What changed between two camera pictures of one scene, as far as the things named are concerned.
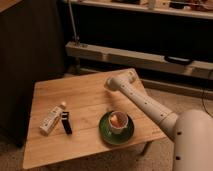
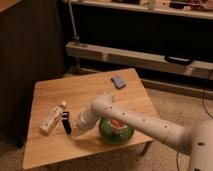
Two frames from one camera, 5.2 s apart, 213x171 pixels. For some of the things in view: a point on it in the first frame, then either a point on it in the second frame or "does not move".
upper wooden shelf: [188, 9] does not move
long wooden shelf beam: [140, 59] does not move
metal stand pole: [75, 38] does not move
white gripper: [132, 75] -> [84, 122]
